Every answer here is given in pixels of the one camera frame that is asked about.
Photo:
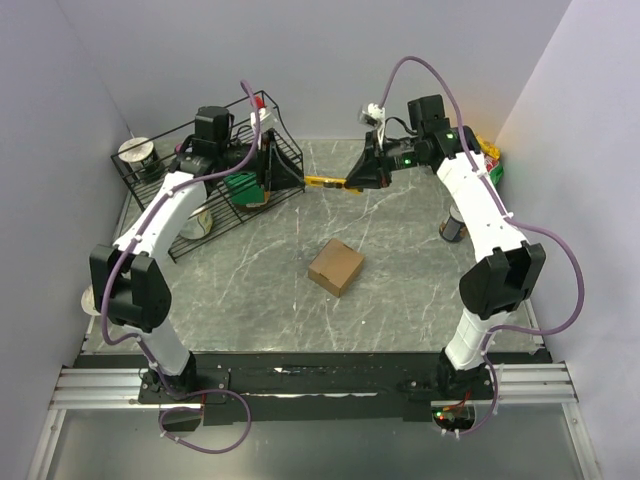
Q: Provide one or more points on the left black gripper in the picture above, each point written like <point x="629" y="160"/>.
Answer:
<point x="276" y="168"/>

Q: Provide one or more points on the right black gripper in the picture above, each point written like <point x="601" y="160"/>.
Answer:
<point x="371" y="171"/>

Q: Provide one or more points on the yellow utility knife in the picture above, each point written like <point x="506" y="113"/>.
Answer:
<point x="330" y="183"/>

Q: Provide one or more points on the brown cardboard express box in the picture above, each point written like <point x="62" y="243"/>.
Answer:
<point x="335" y="267"/>

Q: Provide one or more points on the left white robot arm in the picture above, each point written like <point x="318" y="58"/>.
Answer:
<point x="129" y="287"/>

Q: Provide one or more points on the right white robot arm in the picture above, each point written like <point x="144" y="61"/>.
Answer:
<point x="507" y="265"/>

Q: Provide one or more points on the green lidded cup noodle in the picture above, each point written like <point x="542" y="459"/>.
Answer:
<point x="245" y="193"/>

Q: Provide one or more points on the white toilet paper roll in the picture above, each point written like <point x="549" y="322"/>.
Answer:
<point x="198" y="225"/>

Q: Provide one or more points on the dark metal can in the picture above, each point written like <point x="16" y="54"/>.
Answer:
<point x="453" y="229"/>

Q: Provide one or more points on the green chips bag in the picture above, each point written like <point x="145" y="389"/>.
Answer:
<point x="494" y="169"/>

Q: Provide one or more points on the black yogurt cup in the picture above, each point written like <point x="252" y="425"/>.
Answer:
<point x="140" y="156"/>

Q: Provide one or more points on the white yogurt cup on table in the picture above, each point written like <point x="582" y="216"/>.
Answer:
<point x="90" y="303"/>

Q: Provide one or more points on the black wire rack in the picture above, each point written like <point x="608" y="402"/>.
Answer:
<point x="226" y="217"/>

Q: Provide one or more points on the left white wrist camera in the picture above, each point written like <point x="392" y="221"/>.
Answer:
<point x="262" y="116"/>

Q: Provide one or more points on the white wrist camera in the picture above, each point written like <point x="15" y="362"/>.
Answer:
<point x="372" y="115"/>
<point x="262" y="116"/>

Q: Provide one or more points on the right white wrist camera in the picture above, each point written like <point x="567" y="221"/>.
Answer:
<point x="372" y="115"/>

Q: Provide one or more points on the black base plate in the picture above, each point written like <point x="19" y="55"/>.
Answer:
<point x="412" y="386"/>

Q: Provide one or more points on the aluminium rail frame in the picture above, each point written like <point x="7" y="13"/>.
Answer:
<point x="117" y="389"/>

